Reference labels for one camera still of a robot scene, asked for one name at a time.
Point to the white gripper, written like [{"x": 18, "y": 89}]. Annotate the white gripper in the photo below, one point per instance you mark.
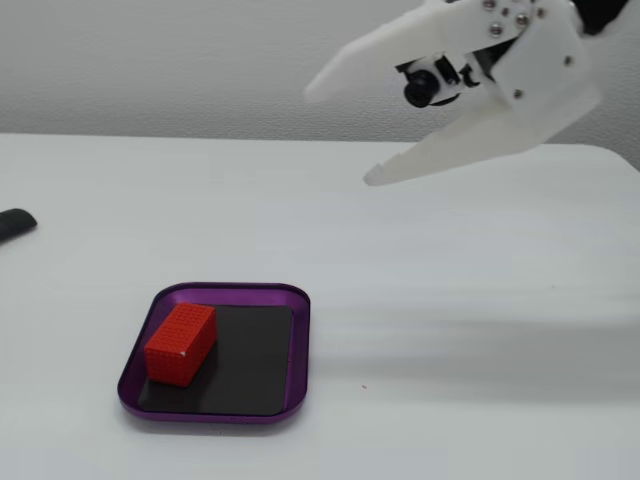
[{"x": 542, "y": 75}]

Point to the red rectangular cube block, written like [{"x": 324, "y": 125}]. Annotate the red rectangular cube block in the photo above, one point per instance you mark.
[{"x": 180, "y": 345}]

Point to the purple metal tray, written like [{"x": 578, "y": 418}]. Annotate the purple metal tray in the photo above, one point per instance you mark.
[{"x": 297, "y": 350}]

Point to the black cylindrical object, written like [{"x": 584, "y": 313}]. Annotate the black cylindrical object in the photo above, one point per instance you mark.
[{"x": 15, "y": 222}]

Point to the small black gripper camera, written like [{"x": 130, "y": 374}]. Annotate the small black gripper camera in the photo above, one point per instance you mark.
[{"x": 425, "y": 85}]

